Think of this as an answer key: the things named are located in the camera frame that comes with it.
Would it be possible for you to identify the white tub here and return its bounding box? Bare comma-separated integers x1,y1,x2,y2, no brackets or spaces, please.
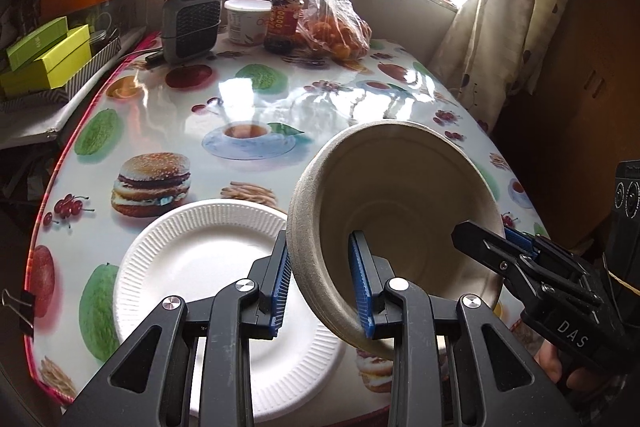
224,0,272,46

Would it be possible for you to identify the red label jar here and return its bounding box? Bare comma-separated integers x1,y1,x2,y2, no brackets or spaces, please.
263,0,307,55

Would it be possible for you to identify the striped tray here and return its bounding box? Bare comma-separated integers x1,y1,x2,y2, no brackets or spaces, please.
0,34,123,115

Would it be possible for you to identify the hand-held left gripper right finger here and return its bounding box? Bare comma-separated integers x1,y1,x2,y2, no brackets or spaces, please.
348,231,583,427

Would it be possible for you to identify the white foam plate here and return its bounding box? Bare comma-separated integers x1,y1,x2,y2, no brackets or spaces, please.
114,199,348,425

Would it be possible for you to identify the grey side shelf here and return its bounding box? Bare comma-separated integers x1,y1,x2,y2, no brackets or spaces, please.
0,102,76,152

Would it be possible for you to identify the glass mug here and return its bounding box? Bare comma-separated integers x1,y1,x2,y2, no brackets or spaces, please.
90,9,118,42

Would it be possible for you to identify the plastic bag of oranges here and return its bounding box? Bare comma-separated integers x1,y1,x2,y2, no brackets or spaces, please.
255,0,373,60

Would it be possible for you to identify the small grey heater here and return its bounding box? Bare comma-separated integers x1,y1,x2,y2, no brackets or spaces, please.
161,0,222,65

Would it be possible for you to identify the yellow rubber band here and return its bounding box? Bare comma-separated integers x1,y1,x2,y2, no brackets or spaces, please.
602,257,640,295

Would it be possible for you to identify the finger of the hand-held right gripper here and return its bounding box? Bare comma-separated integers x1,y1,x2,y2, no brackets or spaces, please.
451,220,536,293
502,227,551,258

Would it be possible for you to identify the green box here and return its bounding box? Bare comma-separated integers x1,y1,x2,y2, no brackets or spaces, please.
0,25,93,98
6,17,69,72

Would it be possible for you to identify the beige paper bowl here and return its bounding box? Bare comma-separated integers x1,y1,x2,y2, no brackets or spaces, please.
287,121,505,360

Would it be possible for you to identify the person's right hand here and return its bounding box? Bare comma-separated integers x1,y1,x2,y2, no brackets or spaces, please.
534,342,603,392

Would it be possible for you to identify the black binder clip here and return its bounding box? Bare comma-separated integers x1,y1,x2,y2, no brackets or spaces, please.
1,288,36,337

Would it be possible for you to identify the wooden cabinet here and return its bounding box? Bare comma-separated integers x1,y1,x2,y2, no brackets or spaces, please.
500,0,640,248

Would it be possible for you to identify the food print tablecloth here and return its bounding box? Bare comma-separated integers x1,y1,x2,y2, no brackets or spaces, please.
22,38,551,408

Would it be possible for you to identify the cherry print curtain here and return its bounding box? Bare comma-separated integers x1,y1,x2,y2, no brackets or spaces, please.
430,0,586,132

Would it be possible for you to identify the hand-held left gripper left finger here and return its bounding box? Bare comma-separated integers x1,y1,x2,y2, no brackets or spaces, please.
60,229,292,427

